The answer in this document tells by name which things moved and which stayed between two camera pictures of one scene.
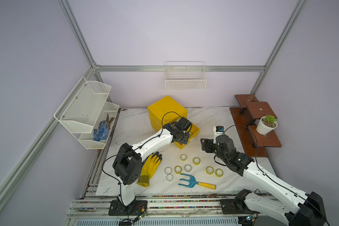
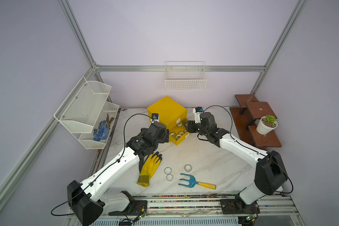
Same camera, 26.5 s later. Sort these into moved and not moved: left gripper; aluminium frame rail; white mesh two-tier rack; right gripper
Moved: right gripper; left gripper
Not moved: aluminium frame rail; white mesh two-tier rack
